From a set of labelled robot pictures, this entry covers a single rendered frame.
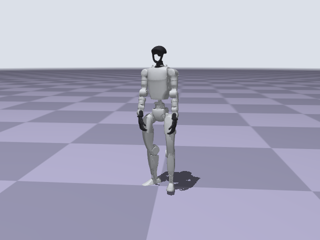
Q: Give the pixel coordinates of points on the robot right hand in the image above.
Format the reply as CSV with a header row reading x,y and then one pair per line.
x,y
140,121

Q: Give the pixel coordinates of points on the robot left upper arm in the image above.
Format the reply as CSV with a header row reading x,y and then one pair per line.
x,y
173,73

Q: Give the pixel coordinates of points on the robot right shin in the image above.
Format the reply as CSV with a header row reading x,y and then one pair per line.
x,y
153,161

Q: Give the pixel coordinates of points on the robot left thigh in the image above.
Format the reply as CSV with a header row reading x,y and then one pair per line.
x,y
170,138

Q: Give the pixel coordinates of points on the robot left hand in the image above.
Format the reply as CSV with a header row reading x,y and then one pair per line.
x,y
174,124

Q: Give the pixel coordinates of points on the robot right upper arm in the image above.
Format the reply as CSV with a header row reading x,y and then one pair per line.
x,y
144,83

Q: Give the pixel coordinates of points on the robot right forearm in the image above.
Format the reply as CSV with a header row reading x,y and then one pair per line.
x,y
141,104

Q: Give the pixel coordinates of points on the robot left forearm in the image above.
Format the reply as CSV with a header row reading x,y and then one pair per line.
x,y
174,105

